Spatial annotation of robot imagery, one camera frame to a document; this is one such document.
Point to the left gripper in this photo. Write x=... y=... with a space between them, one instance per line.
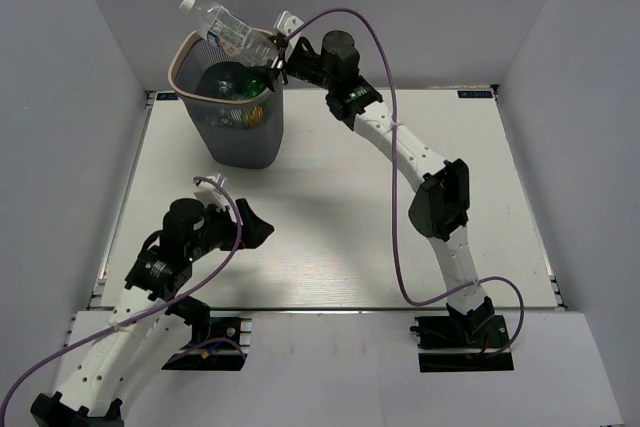
x=255 y=230

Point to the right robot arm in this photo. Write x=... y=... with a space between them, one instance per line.
x=439 y=209

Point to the clear bottle white cap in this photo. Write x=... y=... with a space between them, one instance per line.
x=238 y=40

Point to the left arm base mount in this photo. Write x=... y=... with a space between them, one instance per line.
x=224 y=347

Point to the clear bottle orange label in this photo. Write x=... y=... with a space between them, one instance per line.
x=255 y=117

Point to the small green bottle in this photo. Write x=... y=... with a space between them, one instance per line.
x=251 y=86

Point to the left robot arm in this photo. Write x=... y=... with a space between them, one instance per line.
x=150 y=322

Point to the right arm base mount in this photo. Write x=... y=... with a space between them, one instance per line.
x=442 y=350

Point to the grey mesh waste bin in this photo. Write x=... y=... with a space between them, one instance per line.
x=208 y=81

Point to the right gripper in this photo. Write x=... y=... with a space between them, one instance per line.
x=286 y=63

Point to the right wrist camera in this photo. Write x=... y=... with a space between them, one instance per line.
x=288 y=25

